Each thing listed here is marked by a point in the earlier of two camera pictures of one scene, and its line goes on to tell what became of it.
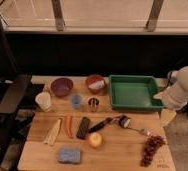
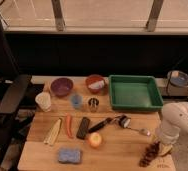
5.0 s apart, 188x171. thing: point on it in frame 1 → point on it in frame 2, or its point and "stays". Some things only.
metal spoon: [142, 131] stays
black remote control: [83, 127] stays
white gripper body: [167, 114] → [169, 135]
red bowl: [95, 83] stays
